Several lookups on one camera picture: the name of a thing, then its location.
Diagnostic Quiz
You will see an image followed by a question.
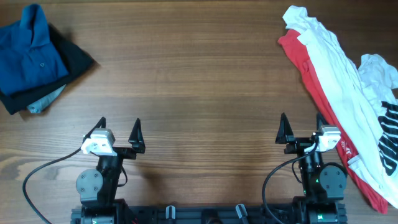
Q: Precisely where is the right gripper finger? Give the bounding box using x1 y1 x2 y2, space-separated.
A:
275 113 294 144
316 113 328 130

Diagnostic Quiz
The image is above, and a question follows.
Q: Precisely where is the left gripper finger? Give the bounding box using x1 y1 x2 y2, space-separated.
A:
83 117 106 140
128 118 146 154

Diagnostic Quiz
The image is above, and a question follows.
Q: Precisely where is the white printed t-shirt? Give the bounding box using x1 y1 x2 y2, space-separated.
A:
283 6 397 208

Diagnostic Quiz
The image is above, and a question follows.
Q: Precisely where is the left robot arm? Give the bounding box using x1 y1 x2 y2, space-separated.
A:
70 117 146 224

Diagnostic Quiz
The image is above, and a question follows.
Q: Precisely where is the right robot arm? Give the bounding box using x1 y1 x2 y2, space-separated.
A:
272 113 347 223

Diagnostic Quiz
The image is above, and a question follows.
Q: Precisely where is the black folded shirt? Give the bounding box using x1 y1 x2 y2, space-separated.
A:
1 24 95 115

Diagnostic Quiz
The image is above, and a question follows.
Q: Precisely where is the grey folded shirt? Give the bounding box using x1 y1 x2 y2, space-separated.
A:
27 85 66 114

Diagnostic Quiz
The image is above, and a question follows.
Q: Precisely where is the red t-shirt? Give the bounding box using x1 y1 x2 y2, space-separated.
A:
278 29 388 215

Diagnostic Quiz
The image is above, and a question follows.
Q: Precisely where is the blue folded polo shirt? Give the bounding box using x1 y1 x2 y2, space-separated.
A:
1 4 69 95

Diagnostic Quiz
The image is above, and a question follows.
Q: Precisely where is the right black cable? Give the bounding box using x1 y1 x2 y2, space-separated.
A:
262 141 320 224

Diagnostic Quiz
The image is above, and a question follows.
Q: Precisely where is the black cable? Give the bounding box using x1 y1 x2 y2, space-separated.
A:
262 141 320 224
22 147 83 224

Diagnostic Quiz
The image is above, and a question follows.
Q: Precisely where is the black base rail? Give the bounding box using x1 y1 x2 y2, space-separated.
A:
70 201 348 224

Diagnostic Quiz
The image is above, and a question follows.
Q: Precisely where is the left black cable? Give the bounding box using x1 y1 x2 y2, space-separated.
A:
22 147 83 224

